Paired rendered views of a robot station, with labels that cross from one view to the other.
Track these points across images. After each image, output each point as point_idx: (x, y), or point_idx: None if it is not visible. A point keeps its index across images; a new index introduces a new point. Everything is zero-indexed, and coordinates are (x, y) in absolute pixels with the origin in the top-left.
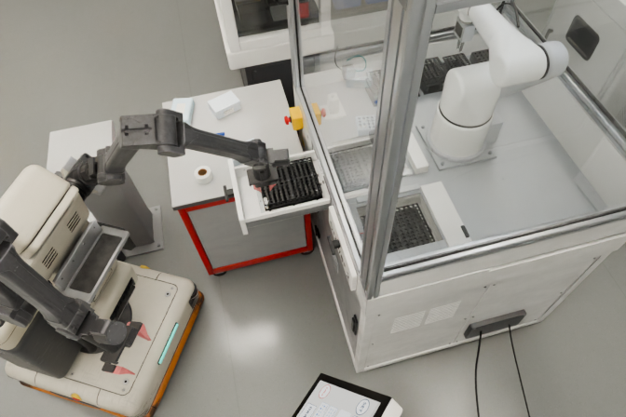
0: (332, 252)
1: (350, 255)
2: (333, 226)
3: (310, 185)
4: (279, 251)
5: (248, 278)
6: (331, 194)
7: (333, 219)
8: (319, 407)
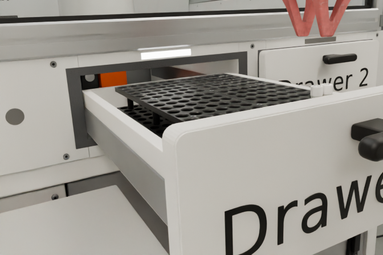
0: (355, 54)
1: (346, 40)
2: (297, 64)
3: (213, 78)
4: None
5: None
6: (248, 30)
7: (292, 49)
8: None
